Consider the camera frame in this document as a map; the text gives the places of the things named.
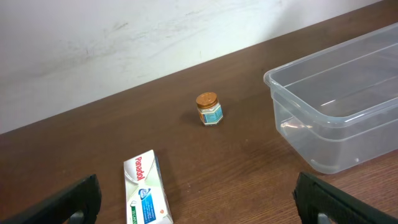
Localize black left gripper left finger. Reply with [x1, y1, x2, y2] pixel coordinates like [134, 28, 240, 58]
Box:
[1, 174, 102, 224]

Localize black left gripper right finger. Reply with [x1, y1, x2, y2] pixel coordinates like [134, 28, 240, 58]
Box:
[293, 172, 397, 224]

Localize clear plastic container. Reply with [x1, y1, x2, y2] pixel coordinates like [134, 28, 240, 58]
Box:
[264, 24, 397, 174]

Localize white Panadol box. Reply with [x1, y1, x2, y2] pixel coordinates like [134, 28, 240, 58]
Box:
[124, 150, 174, 224]

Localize small jar gold lid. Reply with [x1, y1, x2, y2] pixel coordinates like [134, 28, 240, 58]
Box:
[196, 92, 223, 126]

